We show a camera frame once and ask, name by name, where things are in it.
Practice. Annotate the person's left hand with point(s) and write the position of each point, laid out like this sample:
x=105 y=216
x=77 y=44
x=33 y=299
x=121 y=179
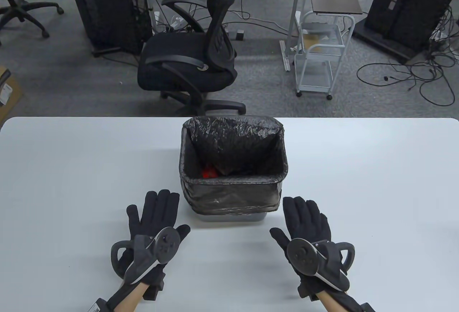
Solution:
x=154 y=215

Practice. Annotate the person's right hand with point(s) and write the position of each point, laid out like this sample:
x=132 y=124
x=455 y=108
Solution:
x=304 y=219

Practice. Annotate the black garbage bag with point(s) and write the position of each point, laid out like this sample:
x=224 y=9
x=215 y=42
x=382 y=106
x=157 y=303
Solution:
x=233 y=147

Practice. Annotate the red trash item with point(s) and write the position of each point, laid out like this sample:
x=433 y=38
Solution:
x=208 y=173

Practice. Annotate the grey plastic trash bin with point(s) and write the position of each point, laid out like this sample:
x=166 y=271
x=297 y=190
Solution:
x=229 y=217

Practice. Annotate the white rolling cart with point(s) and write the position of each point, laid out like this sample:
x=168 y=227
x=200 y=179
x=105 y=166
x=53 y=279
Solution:
x=315 y=84

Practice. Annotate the black mesh office chair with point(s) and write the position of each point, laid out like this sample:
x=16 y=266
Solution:
x=186 y=65

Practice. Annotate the cardboard box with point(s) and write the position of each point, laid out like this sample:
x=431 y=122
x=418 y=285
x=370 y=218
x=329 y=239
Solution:
x=9 y=93

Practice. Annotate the white power strip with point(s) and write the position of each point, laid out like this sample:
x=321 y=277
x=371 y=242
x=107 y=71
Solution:
x=176 y=22

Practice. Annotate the black computer tower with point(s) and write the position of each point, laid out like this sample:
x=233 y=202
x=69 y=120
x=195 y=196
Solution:
x=107 y=11

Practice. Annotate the black equipment cabinet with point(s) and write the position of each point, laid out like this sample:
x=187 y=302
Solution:
x=405 y=7

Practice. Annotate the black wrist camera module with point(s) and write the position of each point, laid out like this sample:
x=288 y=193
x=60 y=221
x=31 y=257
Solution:
x=307 y=290
x=154 y=288

